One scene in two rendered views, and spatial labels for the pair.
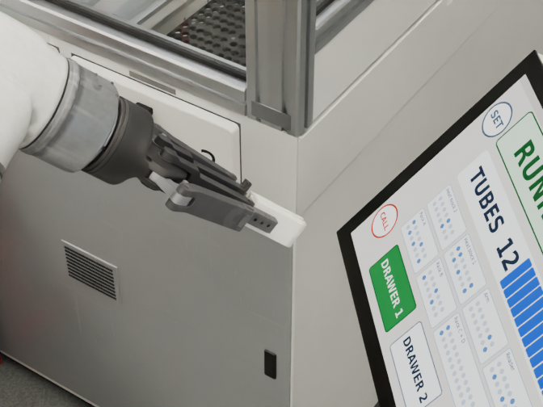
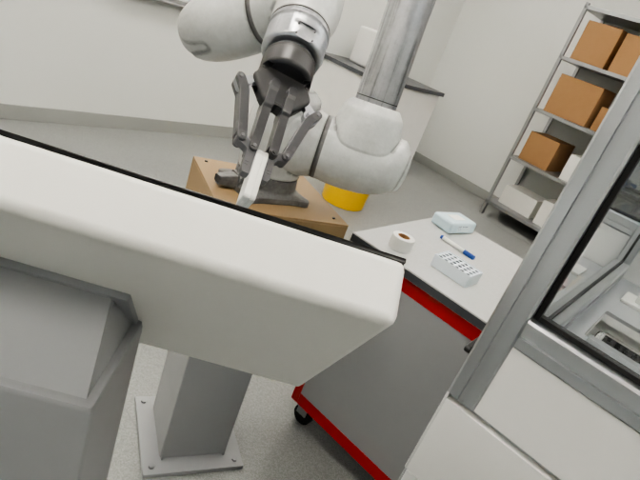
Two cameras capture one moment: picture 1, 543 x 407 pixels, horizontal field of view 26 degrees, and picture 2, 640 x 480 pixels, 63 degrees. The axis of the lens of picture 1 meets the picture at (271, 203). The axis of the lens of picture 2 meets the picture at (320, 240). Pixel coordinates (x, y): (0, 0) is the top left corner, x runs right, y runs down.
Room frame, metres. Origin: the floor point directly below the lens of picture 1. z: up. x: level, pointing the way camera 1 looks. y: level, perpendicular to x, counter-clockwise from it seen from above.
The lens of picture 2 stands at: (0.94, -0.60, 1.34)
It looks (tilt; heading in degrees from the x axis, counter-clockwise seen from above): 24 degrees down; 90
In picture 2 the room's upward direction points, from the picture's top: 21 degrees clockwise
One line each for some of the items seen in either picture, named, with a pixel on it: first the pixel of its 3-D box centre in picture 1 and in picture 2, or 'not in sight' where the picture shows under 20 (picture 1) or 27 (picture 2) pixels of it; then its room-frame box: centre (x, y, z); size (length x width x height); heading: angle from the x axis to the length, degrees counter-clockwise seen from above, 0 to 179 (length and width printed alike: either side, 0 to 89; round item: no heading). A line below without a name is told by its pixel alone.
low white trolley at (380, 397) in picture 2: not in sight; (429, 358); (1.44, 0.94, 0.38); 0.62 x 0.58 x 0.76; 56
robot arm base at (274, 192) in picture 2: not in sight; (258, 179); (0.75, 0.61, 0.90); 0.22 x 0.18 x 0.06; 41
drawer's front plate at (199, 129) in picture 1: (151, 122); not in sight; (1.29, 0.17, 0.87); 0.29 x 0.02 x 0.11; 56
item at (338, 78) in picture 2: not in sight; (370, 102); (0.94, 4.52, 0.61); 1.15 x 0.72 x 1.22; 51
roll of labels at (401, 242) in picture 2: not in sight; (401, 242); (1.17, 0.85, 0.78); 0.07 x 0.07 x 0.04
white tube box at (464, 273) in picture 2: not in sight; (456, 268); (1.34, 0.81, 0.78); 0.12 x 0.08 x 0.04; 144
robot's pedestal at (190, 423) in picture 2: not in sight; (215, 340); (0.76, 0.62, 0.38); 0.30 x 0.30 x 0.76; 31
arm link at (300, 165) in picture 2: not in sight; (285, 128); (0.77, 0.62, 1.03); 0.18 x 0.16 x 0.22; 2
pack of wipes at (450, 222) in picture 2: not in sight; (453, 222); (1.38, 1.22, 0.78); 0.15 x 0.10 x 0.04; 44
